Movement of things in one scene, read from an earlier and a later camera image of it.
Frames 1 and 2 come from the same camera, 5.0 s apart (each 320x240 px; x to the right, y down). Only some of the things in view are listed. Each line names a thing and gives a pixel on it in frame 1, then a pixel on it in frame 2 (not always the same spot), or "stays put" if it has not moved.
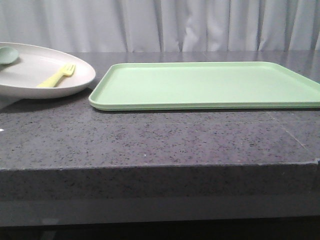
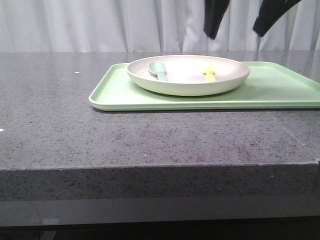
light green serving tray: x=133 y=86 stays put
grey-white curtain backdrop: x=137 y=26 stays put
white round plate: x=27 y=72 -> x=185 y=75
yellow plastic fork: x=68 y=70 -> x=210 y=71
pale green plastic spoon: x=8 y=55 -> x=158 y=68
